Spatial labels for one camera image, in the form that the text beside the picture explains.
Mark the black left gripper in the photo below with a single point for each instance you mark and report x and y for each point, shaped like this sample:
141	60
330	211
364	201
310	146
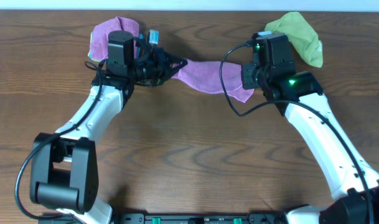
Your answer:
165	71

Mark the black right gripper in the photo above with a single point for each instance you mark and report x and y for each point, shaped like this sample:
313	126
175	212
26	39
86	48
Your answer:
247	82

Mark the purple microfibre cloth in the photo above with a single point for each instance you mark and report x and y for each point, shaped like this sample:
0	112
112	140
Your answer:
205	77

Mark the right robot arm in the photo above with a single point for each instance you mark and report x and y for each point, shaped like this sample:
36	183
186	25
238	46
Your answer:
298	96

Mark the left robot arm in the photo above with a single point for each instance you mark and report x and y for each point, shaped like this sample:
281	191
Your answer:
64	171

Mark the green microfibre cloth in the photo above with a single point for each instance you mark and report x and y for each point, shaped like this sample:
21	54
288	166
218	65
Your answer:
303	37

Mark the folded purple cloth on stack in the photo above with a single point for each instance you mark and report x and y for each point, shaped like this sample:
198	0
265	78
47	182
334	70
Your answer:
99	36

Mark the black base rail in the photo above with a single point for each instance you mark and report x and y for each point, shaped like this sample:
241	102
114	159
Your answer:
251	218

